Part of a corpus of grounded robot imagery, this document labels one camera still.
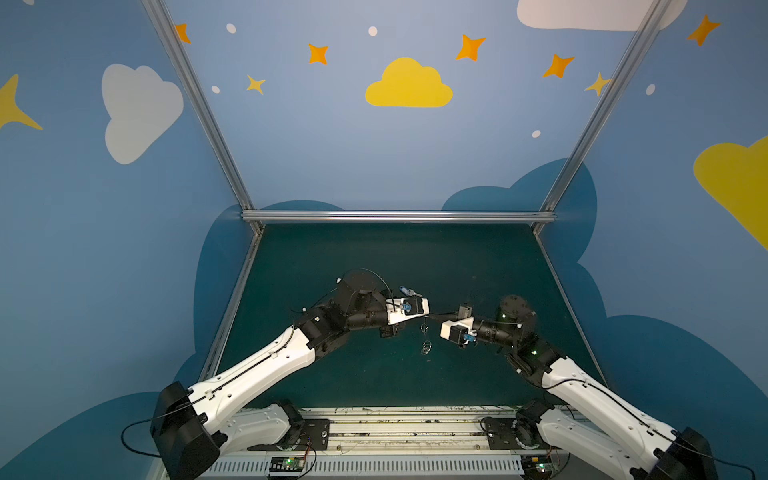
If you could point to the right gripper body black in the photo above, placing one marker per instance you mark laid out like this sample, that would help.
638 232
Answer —
471 321

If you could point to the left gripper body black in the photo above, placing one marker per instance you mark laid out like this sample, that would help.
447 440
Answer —
390 323

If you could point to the silver key blue head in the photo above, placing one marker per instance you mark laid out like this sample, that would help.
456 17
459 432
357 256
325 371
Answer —
409 291

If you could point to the metal keyring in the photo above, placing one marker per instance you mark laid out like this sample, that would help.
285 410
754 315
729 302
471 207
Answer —
426 344

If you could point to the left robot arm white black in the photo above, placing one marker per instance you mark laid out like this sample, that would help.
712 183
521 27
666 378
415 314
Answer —
193 426

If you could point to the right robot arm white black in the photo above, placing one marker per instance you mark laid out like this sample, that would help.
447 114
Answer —
621 441

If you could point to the right controller board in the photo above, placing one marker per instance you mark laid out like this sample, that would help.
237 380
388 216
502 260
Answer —
536 468

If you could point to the controller board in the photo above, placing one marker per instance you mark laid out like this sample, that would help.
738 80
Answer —
536 468
286 467

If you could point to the left controller board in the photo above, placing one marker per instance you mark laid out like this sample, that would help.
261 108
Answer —
286 467

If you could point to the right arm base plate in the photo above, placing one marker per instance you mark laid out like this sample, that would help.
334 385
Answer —
507 433

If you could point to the aluminium rail base front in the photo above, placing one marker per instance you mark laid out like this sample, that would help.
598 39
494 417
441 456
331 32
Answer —
444 442

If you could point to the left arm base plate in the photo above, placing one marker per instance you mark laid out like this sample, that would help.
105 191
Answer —
313 432

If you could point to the aluminium frame back bar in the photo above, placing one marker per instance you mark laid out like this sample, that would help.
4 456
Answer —
397 217

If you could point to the aluminium frame left post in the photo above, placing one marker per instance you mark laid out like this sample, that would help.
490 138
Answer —
161 20

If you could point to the aluminium frame post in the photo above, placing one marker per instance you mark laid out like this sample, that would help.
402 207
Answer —
161 20
640 44

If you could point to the aluminium frame right post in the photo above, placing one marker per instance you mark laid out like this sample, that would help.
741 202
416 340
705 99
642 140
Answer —
640 44

